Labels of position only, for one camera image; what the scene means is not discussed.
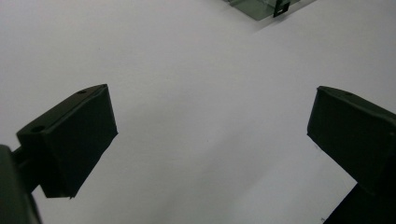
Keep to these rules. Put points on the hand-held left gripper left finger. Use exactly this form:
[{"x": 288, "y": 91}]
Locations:
[{"x": 71, "y": 143}]

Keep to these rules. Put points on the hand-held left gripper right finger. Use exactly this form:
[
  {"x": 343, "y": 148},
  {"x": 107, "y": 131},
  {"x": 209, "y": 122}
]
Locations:
[{"x": 358, "y": 140}]

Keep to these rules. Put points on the clear grey compartment box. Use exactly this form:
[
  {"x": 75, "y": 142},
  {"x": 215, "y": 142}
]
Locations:
[{"x": 261, "y": 6}]

